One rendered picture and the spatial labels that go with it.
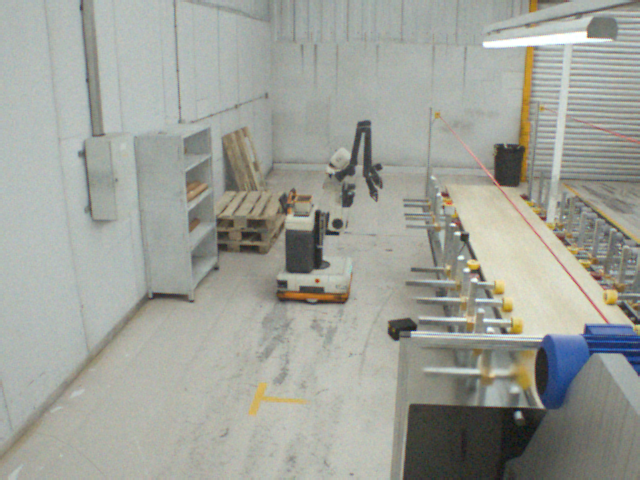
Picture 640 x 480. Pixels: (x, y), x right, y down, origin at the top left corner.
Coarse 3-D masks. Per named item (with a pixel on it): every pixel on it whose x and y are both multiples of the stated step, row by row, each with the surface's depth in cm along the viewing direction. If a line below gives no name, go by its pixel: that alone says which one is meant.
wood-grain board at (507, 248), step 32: (448, 192) 572; (480, 192) 572; (512, 192) 574; (480, 224) 465; (512, 224) 466; (544, 224) 466; (480, 256) 392; (512, 256) 392; (544, 256) 391; (512, 288) 338; (544, 288) 337; (576, 288) 337; (544, 320) 296; (576, 320) 296; (608, 320) 294
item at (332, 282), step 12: (324, 264) 557; (336, 264) 554; (348, 264) 557; (288, 276) 529; (300, 276) 528; (312, 276) 527; (324, 276) 526; (336, 276) 526; (348, 276) 533; (288, 288) 531; (300, 288) 529; (312, 288) 528; (324, 288) 527; (336, 288) 525; (348, 288) 528; (324, 300) 533; (336, 300) 530
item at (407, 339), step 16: (400, 336) 101; (416, 336) 100; (432, 336) 100; (448, 336) 100; (464, 336) 100; (480, 336) 100; (496, 336) 100; (512, 336) 100; (528, 336) 99; (400, 352) 101; (400, 368) 102; (400, 384) 103; (400, 400) 105; (400, 416) 106; (400, 432) 107; (400, 448) 108; (400, 464) 109
